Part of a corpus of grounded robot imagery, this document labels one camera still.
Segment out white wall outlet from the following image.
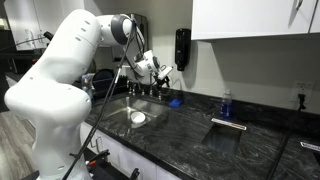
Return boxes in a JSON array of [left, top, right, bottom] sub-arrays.
[[293, 80, 315, 103]]

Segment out black wall soap dispenser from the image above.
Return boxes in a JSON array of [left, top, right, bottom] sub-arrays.
[[174, 28, 192, 72]]

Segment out white cup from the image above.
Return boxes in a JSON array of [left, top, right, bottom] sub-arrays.
[[130, 111, 147, 125]]

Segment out white wall cabinet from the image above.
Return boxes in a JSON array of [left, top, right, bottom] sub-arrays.
[[191, 0, 320, 42]]

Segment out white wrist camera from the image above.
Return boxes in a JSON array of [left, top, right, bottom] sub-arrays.
[[157, 65, 174, 81]]

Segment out small chrome side faucet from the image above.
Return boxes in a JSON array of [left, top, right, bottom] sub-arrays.
[[125, 79, 133, 97]]

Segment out blue sponge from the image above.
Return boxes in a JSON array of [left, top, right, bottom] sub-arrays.
[[168, 98, 184, 108]]

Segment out round dinner plate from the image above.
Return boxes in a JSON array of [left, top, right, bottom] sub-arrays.
[[92, 68, 115, 92]]

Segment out white base cabinet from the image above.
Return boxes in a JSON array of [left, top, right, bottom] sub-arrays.
[[79, 121, 198, 180]]

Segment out stainless steel sink basin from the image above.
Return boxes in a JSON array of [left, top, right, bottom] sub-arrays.
[[95, 94, 168, 130]]

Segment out chrome faucet lever red mark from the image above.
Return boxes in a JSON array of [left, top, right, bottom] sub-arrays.
[[131, 87, 147, 98]]

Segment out white background cabinets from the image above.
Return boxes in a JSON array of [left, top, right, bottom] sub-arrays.
[[3, 0, 86, 52]]

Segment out clear bottle blue liquid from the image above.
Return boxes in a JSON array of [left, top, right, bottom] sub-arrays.
[[220, 89, 234, 121]]

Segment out black power cord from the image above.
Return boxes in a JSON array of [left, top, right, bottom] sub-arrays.
[[266, 93, 308, 180]]

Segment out wire dish rack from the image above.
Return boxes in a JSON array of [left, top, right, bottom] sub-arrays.
[[91, 74, 129, 100]]

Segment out steel paper towel dispenser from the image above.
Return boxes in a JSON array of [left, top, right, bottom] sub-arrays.
[[129, 13, 150, 56]]

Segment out black camera on stand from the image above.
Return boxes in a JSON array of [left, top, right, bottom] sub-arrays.
[[43, 30, 54, 42]]

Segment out black clamp orange grip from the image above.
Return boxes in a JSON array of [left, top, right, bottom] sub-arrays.
[[84, 148, 111, 168], [129, 167, 141, 180]]

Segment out black background desk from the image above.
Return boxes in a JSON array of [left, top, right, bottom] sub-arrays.
[[0, 48, 44, 75]]

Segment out countertop trash chute opening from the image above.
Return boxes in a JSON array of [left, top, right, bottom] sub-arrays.
[[299, 141, 320, 168], [200, 117, 248, 157]]

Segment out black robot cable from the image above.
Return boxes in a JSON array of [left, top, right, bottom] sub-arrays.
[[61, 19, 146, 180]]

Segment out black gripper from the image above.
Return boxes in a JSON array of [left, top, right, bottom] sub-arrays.
[[151, 74, 171, 97]]

